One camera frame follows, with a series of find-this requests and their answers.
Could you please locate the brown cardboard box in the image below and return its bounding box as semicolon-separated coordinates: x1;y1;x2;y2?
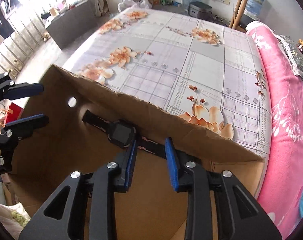
10;66;266;239

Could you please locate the white plastic bag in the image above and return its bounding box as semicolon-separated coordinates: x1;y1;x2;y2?
118;0;152;12

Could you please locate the floral bed sheet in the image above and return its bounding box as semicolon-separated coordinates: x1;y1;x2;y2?
64;8;271;158

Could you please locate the grey cabinet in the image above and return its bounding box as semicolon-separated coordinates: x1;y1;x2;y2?
45;0;97;49

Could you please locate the grey rice cooker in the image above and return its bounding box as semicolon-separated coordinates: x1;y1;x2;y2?
188;1;212;20

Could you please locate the red gift bag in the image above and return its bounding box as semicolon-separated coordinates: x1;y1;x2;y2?
6;102;23;124

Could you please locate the blue water bottle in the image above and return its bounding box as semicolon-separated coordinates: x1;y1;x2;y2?
244;0;265;18

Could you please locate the mushroom figurine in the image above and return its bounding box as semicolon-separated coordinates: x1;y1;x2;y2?
297;39;303;54

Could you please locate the pink fleece blanket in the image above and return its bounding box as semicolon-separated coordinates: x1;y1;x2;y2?
246;21;303;239

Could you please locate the wooden crutch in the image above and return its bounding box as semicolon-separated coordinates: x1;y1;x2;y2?
228;0;248;29

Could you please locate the pink strap smart watch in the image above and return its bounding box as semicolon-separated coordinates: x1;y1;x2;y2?
82;110;173;159

